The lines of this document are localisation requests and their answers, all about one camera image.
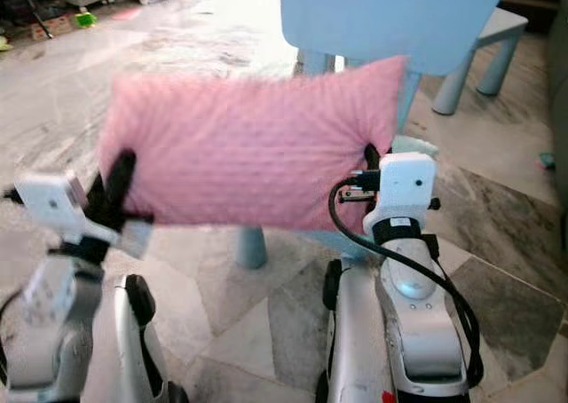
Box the grey-green leather sofa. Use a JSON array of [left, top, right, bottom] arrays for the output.
[[546, 2, 568, 235]]

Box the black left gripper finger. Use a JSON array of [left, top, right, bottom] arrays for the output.
[[87, 168, 112, 222], [108, 148, 140, 217]]

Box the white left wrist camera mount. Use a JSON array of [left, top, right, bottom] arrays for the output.
[[13, 170, 154, 258]]

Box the black tripod leg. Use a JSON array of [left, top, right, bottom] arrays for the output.
[[13, 0, 54, 40]]

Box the pink fluffy pillow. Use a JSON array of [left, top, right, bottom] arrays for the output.
[[98, 52, 409, 235]]

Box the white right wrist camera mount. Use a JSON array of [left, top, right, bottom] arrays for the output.
[[364, 152, 438, 226]]

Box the silver left robot leg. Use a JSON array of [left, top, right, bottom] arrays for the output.
[[106, 274, 187, 403]]

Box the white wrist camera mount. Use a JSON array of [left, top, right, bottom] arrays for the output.
[[364, 152, 438, 226], [13, 170, 154, 258]]

